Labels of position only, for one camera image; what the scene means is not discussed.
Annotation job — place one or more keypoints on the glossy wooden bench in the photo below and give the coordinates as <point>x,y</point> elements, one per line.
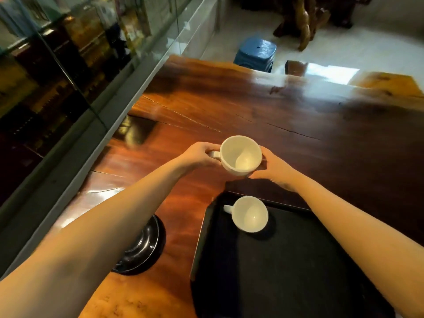
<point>387,82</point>

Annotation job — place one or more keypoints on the glass display cabinet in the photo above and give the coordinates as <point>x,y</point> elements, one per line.
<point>66,96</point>

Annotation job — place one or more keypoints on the person's left hand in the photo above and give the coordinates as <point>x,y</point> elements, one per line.
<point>197,155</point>

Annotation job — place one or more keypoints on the carved wooden root sculpture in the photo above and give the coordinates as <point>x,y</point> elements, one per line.
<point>304,19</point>

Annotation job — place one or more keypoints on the person's right hand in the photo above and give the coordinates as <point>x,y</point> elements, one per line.
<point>276,170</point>

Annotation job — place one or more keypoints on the person's left forearm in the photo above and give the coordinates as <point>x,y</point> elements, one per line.
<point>92,238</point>

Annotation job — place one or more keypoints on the white cup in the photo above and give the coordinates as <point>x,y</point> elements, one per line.
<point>250,215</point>
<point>240,155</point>

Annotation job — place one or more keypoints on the black saucers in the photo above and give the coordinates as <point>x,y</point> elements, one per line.
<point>145,248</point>

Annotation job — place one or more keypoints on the blue plastic stool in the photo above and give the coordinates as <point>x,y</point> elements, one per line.
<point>255,54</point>

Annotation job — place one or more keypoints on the black tray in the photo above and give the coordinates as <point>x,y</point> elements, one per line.
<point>285,271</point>

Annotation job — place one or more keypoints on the person's right forearm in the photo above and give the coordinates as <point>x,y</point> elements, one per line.
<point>357,235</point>

